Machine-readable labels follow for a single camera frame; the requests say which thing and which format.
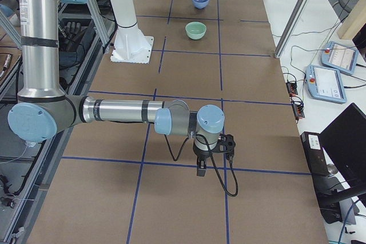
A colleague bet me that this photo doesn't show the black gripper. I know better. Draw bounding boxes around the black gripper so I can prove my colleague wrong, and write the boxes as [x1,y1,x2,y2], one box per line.
[193,140,210,177]

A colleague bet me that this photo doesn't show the blue bowl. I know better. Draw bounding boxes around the blue bowl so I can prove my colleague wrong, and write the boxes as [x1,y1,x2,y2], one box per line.
[192,0,210,9]

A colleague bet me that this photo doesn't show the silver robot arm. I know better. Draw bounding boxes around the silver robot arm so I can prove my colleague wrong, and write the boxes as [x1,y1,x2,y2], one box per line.
[7,0,231,176]

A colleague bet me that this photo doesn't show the green bowl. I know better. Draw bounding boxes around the green bowl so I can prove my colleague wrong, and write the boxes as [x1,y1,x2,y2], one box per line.
[185,22,206,40]

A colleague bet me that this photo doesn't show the near orange connector block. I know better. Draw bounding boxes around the near orange connector block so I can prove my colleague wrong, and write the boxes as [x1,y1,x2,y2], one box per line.
[290,95,305,121]

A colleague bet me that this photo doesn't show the orange connector block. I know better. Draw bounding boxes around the orange connector block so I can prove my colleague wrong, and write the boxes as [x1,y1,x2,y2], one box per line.
[285,73,298,95]
[290,95,305,121]

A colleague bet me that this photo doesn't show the black desktop computer box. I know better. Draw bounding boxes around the black desktop computer box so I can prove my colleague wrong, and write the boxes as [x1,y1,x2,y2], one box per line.
[300,131,333,178]

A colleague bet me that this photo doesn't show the far orange connector block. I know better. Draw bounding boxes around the far orange connector block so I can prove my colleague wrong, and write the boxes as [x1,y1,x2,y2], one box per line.
[285,73,298,95]

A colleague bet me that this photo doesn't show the black monitor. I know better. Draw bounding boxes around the black monitor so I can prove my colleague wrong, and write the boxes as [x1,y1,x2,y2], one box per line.
[320,103,365,187]

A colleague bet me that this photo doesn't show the near teach pendant tablet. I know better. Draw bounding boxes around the near teach pendant tablet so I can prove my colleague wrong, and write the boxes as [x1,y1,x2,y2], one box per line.
[305,65,347,104]

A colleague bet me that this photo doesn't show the teach pendant tablet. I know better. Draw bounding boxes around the teach pendant tablet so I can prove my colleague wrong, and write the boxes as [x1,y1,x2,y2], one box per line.
[321,41,359,75]
[305,65,347,104]

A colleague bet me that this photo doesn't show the far teach pendant tablet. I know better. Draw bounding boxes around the far teach pendant tablet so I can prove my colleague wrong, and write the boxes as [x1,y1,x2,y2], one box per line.
[321,41,359,75]

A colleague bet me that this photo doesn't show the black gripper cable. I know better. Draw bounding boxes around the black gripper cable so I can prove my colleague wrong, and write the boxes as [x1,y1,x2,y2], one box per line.
[164,134,239,198]

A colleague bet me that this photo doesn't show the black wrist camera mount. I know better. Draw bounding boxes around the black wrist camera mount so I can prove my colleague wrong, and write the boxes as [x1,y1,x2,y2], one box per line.
[212,134,236,155]

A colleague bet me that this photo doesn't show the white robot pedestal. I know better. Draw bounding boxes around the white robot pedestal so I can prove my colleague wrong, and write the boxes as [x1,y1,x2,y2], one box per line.
[110,0,154,64]

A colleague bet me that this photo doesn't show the aluminium side rail frame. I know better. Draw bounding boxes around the aluminium side rail frame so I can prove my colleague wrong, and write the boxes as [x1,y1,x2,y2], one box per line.
[1,22,114,243]

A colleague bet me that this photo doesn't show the aluminium frame post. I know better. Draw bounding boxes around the aluminium frame post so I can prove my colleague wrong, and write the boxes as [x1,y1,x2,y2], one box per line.
[274,0,309,58]

